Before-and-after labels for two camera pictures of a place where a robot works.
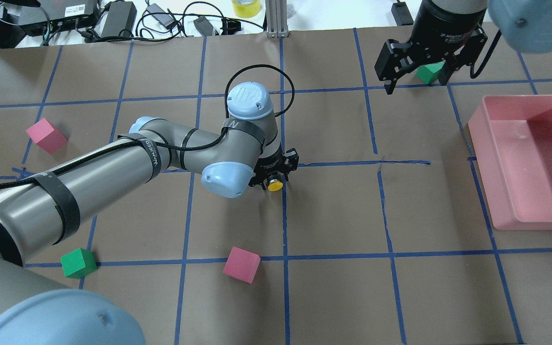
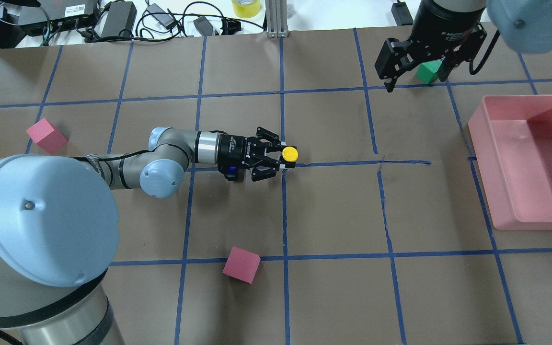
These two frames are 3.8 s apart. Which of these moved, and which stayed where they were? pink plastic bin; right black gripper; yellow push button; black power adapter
Moved: yellow push button
Stayed: black power adapter; pink plastic bin; right black gripper
